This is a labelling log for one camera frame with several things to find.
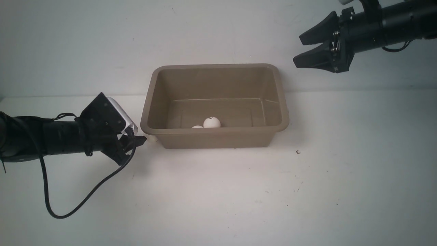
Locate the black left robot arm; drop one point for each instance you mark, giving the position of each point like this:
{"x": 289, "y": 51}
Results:
{"x": 27, "y": 138}

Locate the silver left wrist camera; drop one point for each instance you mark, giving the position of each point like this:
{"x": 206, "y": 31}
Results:
{"x": 105, "y": 110}

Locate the taupe plastic rectangular bin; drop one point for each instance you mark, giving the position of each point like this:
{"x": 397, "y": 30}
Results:
{"x": 248, "y": 99}

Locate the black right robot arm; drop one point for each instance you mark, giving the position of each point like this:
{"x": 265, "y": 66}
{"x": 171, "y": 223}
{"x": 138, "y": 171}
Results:
{"x": 406, "y": 21}

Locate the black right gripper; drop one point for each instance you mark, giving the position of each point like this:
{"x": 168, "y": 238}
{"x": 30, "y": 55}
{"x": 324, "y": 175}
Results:
{"x": 350, "y": 32}

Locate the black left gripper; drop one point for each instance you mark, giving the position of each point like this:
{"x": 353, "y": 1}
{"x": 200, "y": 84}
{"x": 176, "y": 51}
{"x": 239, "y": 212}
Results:
{"x": 99, "y": 135}

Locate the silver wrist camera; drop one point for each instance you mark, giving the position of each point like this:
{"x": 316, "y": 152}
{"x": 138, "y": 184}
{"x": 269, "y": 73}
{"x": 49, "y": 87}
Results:
{"x": 105, "y": 110}
{"x": 345, "y": 2}

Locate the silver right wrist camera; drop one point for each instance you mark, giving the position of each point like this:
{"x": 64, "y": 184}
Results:
{"x": 345, "y": 2}

